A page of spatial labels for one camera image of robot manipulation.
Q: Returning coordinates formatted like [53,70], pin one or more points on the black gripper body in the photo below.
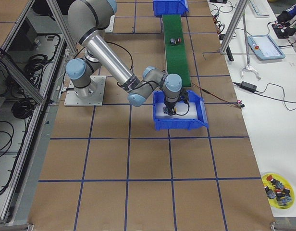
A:
[169,105]

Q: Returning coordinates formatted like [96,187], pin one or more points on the yellow push button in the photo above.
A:
[168,111]

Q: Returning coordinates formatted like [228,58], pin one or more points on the red push button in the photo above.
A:
[174,42]

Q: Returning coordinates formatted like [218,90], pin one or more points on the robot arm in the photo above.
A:
[86,20]

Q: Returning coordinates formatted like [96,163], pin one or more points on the yellow plate of buttons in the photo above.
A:
[279,191]

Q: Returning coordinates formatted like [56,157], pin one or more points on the white foam pad right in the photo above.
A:
[183,111]

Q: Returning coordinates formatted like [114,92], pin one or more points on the blue bin right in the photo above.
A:
[158,97]

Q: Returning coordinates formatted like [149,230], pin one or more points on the blue bin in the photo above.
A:
[165,7]
[158,97]

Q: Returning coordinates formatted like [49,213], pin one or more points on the green conveyor belt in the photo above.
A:
[176,60]

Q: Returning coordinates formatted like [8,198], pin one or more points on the black power adapter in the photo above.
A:
[249,87]

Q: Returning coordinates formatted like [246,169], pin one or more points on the blue bin left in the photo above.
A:
[165,7]

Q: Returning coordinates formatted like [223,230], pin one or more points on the teach pendant tablet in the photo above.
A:
[265,48]

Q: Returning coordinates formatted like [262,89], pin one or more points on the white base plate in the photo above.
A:
[92,95]

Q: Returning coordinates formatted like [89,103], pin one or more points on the aluminium frame post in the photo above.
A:
[240,10]

